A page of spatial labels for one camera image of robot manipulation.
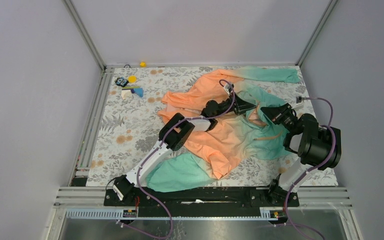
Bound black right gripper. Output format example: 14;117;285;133
260;103;298;134

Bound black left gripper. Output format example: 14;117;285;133
212;92;255;118

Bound orange and teal jacket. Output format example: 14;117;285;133
146;66;300;192

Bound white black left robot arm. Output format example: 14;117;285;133
112;91;257;206

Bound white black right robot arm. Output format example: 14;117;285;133
261;103;342;206

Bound blue triangular block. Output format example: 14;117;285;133
132;88;144;98

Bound small yellow block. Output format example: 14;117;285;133
139;62;147;68

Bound yellow round disc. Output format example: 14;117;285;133
127;75;137;83

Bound green yellow flat stick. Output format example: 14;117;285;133
122;86;141;90

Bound floral patterned table cloth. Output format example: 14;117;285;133
86;65;339;188

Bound white toy block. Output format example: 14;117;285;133
121;89;132;100

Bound black blue toy car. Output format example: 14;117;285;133
114;77;129;88

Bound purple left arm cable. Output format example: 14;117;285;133
116;79;237;240

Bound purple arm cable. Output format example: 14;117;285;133
116;79;237;240
274;96;336;240

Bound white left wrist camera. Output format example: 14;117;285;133
223;82;235;97

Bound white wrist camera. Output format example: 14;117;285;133
292;96;306;110
223;82;235;97

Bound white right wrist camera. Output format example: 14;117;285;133
292;96;306;110

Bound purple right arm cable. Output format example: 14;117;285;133
274;96;336;240

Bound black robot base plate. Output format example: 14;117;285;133
103;186;287;207

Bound white slotted cable duct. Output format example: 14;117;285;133
66;207;279;221

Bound aluminium frame rails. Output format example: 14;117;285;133
43;0;363;240

